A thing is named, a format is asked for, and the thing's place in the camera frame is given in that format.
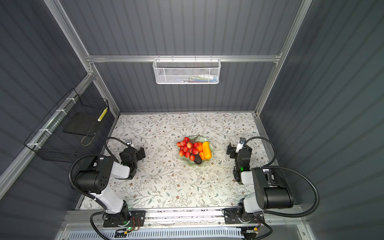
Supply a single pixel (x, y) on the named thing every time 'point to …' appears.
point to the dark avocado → (198, 159)
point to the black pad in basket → (83, 123)
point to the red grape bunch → (187, 149)
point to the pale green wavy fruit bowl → (190, 161)
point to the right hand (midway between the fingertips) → (241, 145)
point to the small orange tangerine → (202, 154)
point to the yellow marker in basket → (102, 114)
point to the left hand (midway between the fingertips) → (132, 149)
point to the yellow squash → (207, 150)
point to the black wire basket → (50, 143)
